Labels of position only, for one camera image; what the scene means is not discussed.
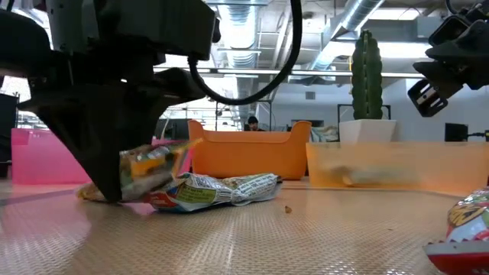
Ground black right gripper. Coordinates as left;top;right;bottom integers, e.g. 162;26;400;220
406;18;489;118

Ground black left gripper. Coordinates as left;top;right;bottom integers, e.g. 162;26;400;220
17;0;165;204

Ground blue white snack bar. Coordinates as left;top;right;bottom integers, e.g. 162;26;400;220
76;137;204;203

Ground red granola bar wrapper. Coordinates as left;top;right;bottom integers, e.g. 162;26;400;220
423;186;489;275

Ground dark background monitor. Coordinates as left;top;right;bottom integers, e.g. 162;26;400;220
154;118;190;141

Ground pink plastic bin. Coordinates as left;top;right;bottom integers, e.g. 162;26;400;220
10;128;194;186

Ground small black monitor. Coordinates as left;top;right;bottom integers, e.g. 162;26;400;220
445;122;469;143

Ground tall green cactus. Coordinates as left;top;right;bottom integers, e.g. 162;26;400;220
350;29;384;121

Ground translucent orange plastic bin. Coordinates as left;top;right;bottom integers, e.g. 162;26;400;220
305;141;489;196

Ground white square planter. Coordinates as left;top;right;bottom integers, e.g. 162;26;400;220
338;118;397;144

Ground ceiling light panel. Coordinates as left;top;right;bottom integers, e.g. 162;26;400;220
368;7;421;22

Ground person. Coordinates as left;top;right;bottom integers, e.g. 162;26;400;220
244;115;267;133

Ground tan mat with dark border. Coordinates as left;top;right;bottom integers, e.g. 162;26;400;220
0;186;489;275

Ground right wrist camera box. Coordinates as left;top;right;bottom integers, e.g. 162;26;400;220
427;14;471;47

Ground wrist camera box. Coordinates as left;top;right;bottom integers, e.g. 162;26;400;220
427;14;471;47
89;0;222;62

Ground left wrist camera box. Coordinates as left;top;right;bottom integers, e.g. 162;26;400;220
89;0;222;62

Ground silver ventilation duct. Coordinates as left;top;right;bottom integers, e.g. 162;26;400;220
305;0;387;72
223;0;264;119

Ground orange bin with handle holes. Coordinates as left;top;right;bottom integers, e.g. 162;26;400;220
187;119;313;181

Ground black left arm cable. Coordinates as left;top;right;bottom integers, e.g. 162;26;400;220
186;0;304;107

